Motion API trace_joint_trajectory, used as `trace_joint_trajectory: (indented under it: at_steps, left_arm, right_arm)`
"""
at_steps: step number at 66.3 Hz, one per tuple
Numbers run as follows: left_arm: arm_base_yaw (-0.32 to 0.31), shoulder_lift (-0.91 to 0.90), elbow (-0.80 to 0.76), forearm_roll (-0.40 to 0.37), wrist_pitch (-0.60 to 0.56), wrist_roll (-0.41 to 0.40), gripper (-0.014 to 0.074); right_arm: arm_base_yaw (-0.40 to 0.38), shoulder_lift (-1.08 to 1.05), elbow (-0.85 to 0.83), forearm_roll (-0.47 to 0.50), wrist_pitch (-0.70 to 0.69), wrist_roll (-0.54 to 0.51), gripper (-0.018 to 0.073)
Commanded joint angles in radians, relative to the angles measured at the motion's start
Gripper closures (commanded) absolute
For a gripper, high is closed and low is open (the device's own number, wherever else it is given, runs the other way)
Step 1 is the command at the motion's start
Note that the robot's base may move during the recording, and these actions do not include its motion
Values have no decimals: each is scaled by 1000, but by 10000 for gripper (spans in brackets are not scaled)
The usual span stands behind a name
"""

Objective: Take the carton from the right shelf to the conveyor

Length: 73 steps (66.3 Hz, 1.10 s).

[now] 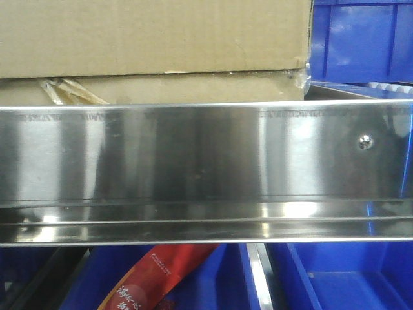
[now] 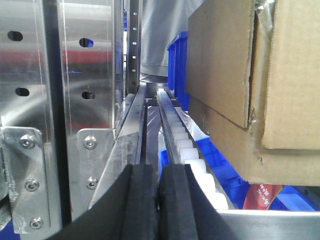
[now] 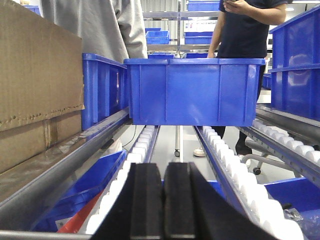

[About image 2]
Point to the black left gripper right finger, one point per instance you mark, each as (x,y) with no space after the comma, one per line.
(185,213)

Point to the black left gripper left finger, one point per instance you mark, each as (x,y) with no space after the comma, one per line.
(127,211)

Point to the brown cardboard carton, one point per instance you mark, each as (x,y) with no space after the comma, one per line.
(253,75)

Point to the steel shelf front beam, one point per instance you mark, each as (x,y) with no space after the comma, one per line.
(272,224)

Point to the blue plastic bin below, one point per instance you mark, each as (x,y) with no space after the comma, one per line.
(291,198)

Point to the red snack package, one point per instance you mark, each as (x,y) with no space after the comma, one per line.
(261,196)

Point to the blue plastic bin behind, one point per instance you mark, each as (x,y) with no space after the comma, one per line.
(177,68)

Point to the person in grey shirt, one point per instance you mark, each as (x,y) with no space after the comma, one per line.
(162,21)

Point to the steel shelf side rail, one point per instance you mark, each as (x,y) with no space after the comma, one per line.
(127,147)

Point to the white roller track rail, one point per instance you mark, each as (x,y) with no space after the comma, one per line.
(182,149)

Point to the steel shelf upright post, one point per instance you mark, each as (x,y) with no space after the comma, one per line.
(61,93)

